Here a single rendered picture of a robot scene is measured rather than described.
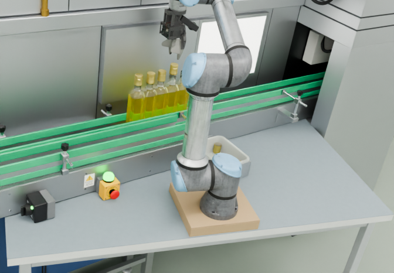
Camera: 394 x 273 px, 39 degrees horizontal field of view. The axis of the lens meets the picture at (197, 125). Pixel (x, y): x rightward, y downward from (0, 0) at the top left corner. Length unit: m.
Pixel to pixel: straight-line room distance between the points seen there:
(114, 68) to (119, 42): 0.12
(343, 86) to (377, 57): 0.26
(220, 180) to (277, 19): 1.13
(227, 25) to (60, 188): 0.88
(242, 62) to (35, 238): 0.95
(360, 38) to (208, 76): 1.18
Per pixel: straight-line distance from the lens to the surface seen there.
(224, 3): 2.10
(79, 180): 2.20
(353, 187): 2.64
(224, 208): 2.13
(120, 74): 2.39
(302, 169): 2.65
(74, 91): 2.36
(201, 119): 1.90
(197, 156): 1.98
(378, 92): 3.20
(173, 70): 2.36
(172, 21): 2.25
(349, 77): 2.90
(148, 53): 2.42
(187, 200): 2.21
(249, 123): 2.77
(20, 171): 2.09
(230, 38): 1.97
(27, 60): 2.21
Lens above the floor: 2.14
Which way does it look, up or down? 30 degrees down
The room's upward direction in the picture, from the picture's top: 10 degrees clockwise
